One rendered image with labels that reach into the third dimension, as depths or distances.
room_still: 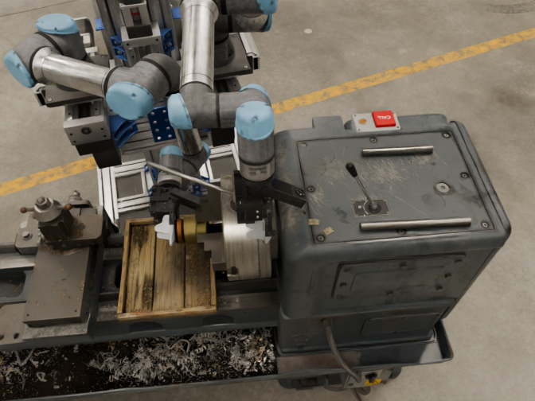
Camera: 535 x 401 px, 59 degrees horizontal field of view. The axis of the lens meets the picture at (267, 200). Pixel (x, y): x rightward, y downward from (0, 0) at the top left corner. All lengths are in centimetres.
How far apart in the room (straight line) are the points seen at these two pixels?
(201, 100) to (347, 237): 49
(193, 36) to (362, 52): 280
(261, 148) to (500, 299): 202
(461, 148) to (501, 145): 195
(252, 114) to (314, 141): 50
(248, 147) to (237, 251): 42
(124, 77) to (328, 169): 61
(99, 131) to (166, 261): 52
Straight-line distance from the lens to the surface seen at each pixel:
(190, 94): 105
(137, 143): 201
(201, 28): 119
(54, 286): 159
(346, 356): 185
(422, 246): 126
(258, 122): 92
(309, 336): 171
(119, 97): 137
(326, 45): 390
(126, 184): 273
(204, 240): 138
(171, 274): 160
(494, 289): 278
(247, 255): 129
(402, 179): 136
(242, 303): 155
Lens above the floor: 228
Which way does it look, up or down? 54 degrees down
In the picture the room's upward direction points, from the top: straight up
